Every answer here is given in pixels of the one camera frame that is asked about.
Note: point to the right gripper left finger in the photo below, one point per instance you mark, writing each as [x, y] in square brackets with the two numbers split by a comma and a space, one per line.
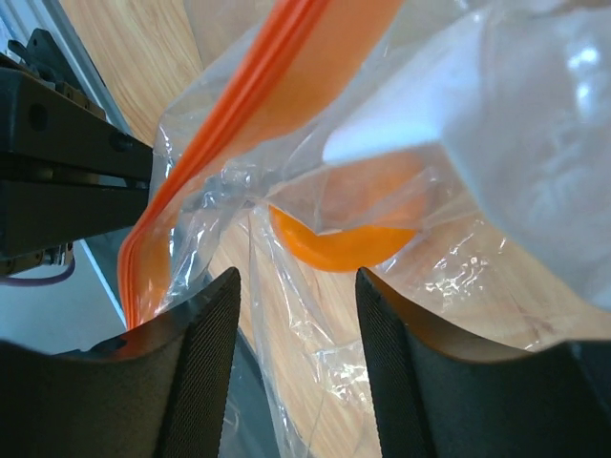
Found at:
[158, 390]

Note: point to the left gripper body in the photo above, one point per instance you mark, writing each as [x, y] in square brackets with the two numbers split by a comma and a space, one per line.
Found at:
[18, 166]

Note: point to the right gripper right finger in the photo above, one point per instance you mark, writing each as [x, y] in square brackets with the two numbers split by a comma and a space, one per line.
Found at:
[441, 391]

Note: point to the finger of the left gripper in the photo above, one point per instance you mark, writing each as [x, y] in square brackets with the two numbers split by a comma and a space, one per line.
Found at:
[37, 215]
[49, 126]

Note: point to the fake orange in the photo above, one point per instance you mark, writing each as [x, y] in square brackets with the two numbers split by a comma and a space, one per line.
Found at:
[357, 215]

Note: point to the clear zip bag orange seal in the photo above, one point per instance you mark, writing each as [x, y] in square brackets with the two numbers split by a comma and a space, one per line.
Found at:
[507, 104]

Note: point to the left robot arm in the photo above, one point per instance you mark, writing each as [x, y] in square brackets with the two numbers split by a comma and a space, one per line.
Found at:
[42, 59]

